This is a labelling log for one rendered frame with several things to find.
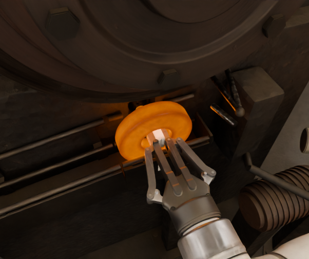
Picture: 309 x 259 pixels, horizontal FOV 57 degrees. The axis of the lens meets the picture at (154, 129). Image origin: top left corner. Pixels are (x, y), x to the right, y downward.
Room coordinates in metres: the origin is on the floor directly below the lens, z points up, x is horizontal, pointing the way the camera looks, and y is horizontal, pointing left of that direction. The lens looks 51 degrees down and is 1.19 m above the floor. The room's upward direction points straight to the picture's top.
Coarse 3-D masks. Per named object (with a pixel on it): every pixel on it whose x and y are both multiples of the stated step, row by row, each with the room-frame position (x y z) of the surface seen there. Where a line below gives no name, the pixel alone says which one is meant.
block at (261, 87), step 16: (240, 80) 0.45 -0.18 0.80; (256, 80) 0.44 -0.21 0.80; (272, 80) 0.45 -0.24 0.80; (240, 96) 0.42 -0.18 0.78; (256, 96) 0.40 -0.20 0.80; (272, 96) 0.40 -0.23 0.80; (256, 112) 0.39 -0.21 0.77; (272, 112) 0.40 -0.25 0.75; (224, 128) 0.44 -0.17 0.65; (240, 128) 0.39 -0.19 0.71; (256, 128) 0.39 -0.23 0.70; (224, 144) 0.42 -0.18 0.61; (240, 144) 0.38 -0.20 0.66; (256, 144) 0.40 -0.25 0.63; (240, 160) 0.39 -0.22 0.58
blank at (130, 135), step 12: (144, 108) 0.34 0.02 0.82; (156, 108) 0.34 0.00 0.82; (168, 108) 0.35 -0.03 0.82; (180, 108) 0.36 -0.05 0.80; (132, 120) 0.33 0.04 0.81; (144, 120) 0.32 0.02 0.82; (156, 120) 0.33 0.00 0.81; (168, 120) 0.34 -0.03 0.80; (180, 120) 0.35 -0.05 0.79; (120, 132) 0.32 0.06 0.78; (132, 132) 0.31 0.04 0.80; (144, 132) 0.32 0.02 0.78; (168, 132) 0.36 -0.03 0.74; (180, 132) 0.35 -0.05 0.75; (120, 144) 0.31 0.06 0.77; (132, 144) 0.31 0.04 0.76; (144, 144) 0.34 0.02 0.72; (132, 156) 0.31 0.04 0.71
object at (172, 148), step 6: (168, 138) 0.31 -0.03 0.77; (168, 144) 0.30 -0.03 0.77; (174, 144) 0.30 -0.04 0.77; (168, 150) 0.30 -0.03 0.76; (174, 150) 0.29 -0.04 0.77; (174, 156) 0.28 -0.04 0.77; (180, 156) 0.28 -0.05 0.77; (174, 162) 0.27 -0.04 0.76; (180, 162) 0.26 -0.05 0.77; (180, 168) 0.25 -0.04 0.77; (186, 168) 0.25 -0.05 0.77; (180, 174) 0.25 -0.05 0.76; (186, 174) 0.24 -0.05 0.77; (186, 180) 0.23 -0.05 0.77; (192, 180) 0.23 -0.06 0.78; (192, 186) 0.22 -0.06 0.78
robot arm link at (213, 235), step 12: (192, 228) 0.15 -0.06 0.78; (204, 228) 0.14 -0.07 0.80; (216, 228) 0.14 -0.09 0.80; (228, 228) 0.14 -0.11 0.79; (180, 240) 0.13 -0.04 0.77; (192, 240) 0.13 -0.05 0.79; (204, 240) 0.12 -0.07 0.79; (216, 240) 0.12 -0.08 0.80; (228, 240) 0.12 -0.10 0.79; (240, 240) 0.13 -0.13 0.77; (192, 252) 0.11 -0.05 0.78; (204, 252) 0.11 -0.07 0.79; (216, 252) 0.11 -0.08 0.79; (228, 252) 0.11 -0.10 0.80; (240, 252) 0.11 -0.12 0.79
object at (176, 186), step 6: (156, 144) 0.30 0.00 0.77; (156, 150) 0.29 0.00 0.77; (156, 156) 0.28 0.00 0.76; (162, 156) 0.28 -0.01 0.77; (162, 162) 0.26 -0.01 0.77; (162, 168) 0.26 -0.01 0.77; (168, 168) 0.25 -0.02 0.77; (168, 174) 0.24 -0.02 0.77; (174, 174) 0.24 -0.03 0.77; (174, 180) 0.23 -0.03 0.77; (174, 186) 0.22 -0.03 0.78; (180, 186) 0.22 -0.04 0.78; (180, 192) 0.21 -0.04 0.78
